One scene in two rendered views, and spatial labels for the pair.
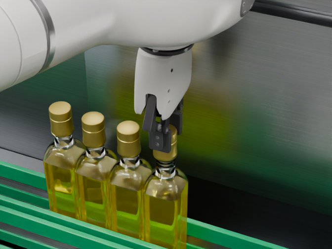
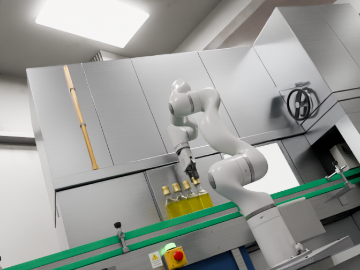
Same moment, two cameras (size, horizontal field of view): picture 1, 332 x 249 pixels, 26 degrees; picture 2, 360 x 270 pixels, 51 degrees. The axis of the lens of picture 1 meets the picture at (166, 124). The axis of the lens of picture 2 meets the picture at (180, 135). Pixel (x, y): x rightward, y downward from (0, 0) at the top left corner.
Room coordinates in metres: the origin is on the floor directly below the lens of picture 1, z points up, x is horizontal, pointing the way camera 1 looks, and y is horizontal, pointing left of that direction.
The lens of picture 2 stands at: (-0.45, 1.42, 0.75)
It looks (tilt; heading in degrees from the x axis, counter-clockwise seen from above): 24 degrees up; 311
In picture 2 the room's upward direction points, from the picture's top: 23 degrees counter-clockwise
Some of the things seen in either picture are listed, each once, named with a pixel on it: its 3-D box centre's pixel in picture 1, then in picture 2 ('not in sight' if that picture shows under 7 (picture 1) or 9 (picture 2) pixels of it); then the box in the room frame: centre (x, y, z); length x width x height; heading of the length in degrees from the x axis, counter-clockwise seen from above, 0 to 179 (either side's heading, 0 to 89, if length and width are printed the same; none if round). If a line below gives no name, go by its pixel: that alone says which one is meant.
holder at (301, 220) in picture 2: not in sight; (285, 230); (0.52, -0.13, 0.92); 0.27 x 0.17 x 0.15; 157
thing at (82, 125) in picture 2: not in sight; (79, 113); (1.09, 0.36, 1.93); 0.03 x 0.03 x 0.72; 67
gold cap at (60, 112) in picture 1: (61, 118); (165, 190); (0.86, 0.16, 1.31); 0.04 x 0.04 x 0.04
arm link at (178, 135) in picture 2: not in sight; (178, 136); (0.78, 0.00, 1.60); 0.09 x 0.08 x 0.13; 57
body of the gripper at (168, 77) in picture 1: (165, 67); (186, 158); (0.79, 0.00, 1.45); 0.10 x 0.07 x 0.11; 158
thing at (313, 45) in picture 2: not in sight; (331, 69); (0.24, -1.19, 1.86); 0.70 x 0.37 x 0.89; 67
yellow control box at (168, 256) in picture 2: not in sight; (174, 259); (0.73, 0.37, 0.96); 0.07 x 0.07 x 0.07; 67
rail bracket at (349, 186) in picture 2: not in sight; (342, 181); (0.38, -0.65, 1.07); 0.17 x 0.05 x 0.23; 157
